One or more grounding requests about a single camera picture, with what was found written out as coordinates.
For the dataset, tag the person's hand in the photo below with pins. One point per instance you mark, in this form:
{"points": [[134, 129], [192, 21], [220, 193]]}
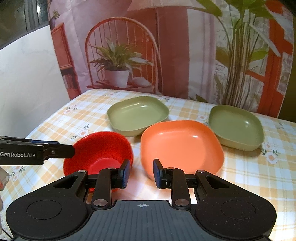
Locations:
{"points": [[4, 178]]}

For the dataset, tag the red bowl on table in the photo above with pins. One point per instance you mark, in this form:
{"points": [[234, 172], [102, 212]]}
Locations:
{"points": [[98, 151]]}

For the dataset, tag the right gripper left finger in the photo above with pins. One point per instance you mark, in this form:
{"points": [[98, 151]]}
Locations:
{"points": [[61, 208]]}

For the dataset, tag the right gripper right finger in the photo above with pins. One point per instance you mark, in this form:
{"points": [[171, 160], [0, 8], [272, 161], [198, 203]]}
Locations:
{"points": [[213, 208]]}

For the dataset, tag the green square plate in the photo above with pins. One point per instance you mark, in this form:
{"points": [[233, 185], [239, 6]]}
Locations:
{"points": [[236, 128], [132, 116]]}

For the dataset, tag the checkered floral tablecloth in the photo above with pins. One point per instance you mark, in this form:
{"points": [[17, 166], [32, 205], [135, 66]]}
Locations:
{"points": [[268, 171]]}

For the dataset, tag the printed room backdrop cloth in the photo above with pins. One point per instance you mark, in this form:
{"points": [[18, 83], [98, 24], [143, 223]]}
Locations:
{"points": [[238, 53]]}

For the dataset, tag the orange square plate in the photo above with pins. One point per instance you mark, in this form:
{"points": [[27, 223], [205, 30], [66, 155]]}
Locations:
{"points": [[185, 144]]}

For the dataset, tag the green square plate left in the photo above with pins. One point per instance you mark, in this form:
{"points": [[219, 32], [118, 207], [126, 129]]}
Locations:
{"points": [[132, 116]]}

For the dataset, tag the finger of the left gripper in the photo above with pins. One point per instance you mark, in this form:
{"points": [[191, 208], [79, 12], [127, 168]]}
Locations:
{"points": [[25, 141], [58, 151]]}

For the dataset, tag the green square plate right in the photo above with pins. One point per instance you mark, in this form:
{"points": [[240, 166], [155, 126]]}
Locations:
{"points": [[236, 128]]}

